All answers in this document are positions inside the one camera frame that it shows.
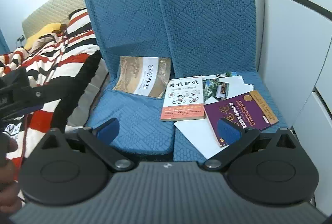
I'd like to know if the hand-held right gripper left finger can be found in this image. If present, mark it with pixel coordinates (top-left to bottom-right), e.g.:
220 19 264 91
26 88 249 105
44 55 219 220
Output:
39 117 135 173

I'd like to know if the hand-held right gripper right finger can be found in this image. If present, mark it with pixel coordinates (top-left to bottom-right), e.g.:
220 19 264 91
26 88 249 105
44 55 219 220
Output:
202 117 299 172

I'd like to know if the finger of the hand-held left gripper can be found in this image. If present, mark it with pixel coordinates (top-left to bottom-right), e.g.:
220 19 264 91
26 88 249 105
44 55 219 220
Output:
1 89 45 121

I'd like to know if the purple cover book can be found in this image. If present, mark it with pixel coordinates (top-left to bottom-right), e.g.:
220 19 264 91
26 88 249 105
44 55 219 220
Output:
203 91 279 148

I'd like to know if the photo cover booklet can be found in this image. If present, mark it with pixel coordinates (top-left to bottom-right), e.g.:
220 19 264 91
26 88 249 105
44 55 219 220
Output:
202 78 230 104
207 72 255 100
174 116 224 159

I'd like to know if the person's left hand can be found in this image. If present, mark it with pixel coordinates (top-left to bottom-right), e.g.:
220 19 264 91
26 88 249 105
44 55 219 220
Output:
0 134 23 205

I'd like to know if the red black white striped blanket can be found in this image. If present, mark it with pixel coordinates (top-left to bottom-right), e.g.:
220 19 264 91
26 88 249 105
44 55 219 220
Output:
0 8 101 204

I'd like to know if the white book with orange band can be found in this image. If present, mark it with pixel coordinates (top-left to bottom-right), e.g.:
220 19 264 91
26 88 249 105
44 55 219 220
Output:
160 75 206 122

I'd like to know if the yellow plush toy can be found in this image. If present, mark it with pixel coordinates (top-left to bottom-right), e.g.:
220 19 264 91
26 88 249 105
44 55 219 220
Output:
23 23 69 51

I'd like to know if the purple and gold book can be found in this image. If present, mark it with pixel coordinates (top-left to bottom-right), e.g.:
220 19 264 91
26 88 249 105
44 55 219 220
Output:
112 56 172 99

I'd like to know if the cream quilted headboard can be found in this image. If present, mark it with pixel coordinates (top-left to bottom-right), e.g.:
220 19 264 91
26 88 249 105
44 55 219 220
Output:
22 0 90 45

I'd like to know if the white cabinet with black trim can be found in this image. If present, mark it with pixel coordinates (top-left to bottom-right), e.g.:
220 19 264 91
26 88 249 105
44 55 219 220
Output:
253 0 332 214

